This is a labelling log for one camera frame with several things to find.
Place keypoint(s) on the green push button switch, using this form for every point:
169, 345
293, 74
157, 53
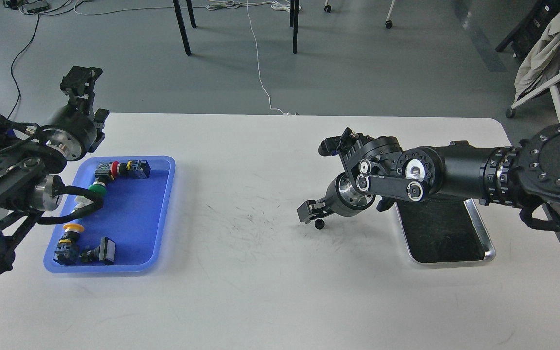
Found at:
88, 200

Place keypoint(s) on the beige jacket on chair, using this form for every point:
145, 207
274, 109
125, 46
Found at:
542, 62

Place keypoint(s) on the black robot arm image left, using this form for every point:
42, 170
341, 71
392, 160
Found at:
32, 156

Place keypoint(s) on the red emergency stop button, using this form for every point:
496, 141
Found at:
108, 171

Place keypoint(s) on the silver metal tray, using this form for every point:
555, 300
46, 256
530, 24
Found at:
445, 234

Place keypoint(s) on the black square push button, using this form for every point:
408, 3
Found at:
103, 253

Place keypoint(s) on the yellow push button switch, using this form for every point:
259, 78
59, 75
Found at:
67, 249

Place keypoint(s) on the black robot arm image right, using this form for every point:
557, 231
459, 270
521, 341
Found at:
527, 177

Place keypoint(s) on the blue plastic tray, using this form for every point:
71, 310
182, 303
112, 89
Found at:
133, 216

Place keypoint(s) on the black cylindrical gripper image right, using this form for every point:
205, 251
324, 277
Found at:
340, 198

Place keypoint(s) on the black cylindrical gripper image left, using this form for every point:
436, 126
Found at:
69, 130

